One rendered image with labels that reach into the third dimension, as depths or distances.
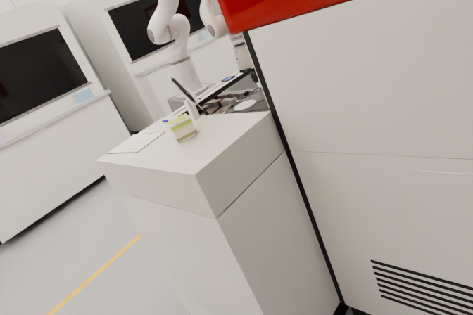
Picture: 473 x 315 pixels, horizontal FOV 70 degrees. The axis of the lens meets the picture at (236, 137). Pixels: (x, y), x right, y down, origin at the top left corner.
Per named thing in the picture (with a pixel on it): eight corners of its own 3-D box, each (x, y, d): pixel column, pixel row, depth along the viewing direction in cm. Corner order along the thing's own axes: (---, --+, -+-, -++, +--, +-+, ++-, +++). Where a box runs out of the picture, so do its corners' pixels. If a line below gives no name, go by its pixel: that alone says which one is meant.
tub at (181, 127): (198, 134, 113) (190, 116, 110) (178, 145, 111) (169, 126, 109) (193, 129, 120) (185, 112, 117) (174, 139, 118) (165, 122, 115)
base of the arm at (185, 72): (172, 98, 198) (158, 69, 191) (197, 86, 207) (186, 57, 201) (188, 98, 183) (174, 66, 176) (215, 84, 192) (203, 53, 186)
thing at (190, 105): (207, 116, 127) (193, 84, 123) (200, 121, 125) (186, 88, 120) (198, 117, 132) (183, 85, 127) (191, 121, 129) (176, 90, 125)
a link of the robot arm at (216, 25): (174, -35, 126) (218, 33, 125) (209, -47, 132) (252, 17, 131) (172, -18, 135) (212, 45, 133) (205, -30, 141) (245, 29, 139)
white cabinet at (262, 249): (394, 219, 179) (359, 76, 149) (303, 395, 122) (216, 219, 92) (294, 201, 225) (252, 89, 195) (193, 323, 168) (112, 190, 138)
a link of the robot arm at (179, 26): (167, 65, 191) (149, 23, 182) (193, 53, 199) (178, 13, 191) (176, 64, 181) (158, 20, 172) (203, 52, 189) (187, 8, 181)
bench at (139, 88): (252, 80, 557) (203, -49, 483) (172, 136, 449) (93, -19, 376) (209, 86, 634) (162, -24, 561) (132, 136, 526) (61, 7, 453)
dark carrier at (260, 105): (321, 82, 136) (321, 81, 136) (274, 124, 115) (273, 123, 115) (257, 90, 160) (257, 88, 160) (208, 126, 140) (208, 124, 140)
